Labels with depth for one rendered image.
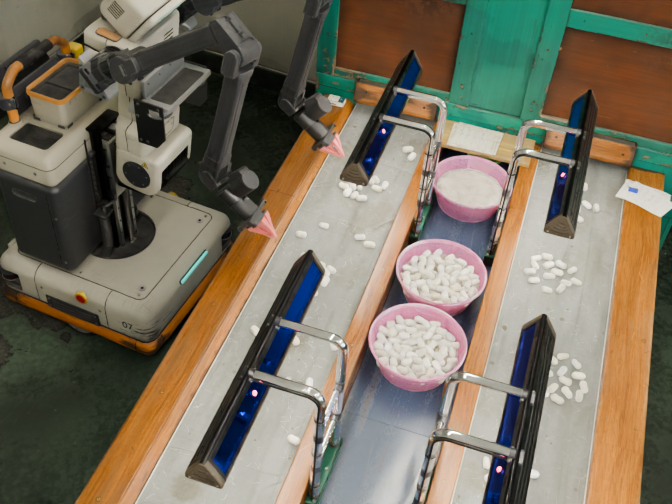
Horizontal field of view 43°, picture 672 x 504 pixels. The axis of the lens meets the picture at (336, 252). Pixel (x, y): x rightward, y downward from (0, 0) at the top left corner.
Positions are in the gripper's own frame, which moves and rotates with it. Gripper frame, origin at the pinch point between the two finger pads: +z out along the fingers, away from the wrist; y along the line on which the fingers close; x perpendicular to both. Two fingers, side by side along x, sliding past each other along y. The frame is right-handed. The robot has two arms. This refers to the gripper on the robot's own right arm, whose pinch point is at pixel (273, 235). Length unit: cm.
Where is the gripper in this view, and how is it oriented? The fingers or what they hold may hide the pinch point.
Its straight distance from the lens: 241.8
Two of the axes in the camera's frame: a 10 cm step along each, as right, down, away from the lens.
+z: 6.8, 6.7, 3.1
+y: 3.3, -6.5, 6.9
